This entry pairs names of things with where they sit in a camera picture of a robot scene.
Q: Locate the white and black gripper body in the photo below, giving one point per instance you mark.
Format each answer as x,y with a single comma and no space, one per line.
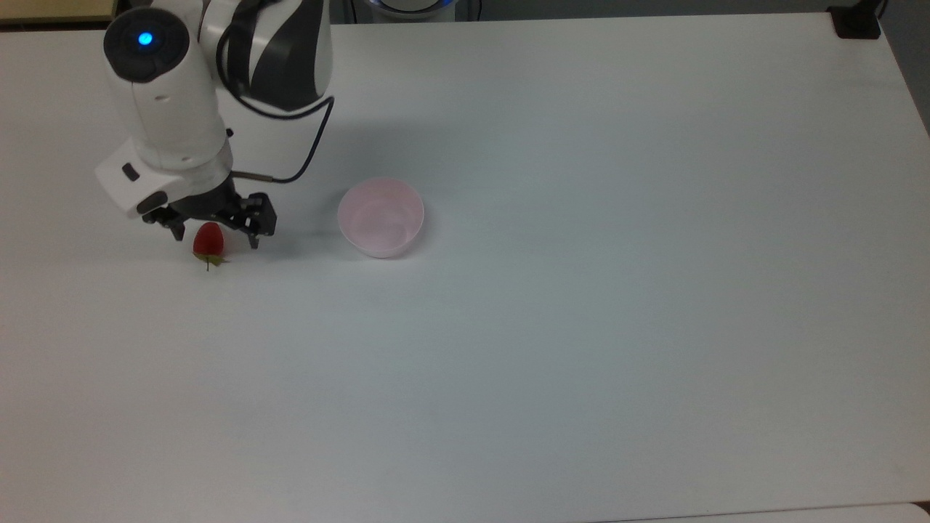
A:
149,185

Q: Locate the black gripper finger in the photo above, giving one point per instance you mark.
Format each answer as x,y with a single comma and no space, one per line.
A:
258,216
173,218

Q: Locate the red strawberry with green leaves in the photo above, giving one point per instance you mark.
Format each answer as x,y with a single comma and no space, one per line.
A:
208,240

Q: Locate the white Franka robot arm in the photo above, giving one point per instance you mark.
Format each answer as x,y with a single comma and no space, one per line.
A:
171,94

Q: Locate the pink plastic bowl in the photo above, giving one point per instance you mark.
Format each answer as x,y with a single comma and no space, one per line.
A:
381,218

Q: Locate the yellowish wooden furniture top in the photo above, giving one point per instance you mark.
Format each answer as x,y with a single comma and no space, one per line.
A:
54,9

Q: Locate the black clamp mount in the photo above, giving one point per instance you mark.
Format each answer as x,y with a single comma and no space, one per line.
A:
856,23

